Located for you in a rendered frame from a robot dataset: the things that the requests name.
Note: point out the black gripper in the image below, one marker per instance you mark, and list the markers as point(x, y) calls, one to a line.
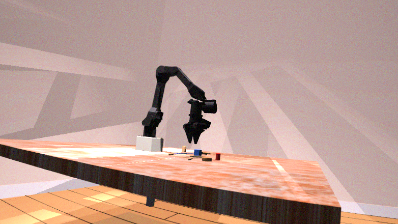
point(194, 128)

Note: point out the blue block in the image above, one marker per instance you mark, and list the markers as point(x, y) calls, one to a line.
point(197, 152)

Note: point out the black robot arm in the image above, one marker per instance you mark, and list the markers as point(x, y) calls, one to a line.
point(154, 115)

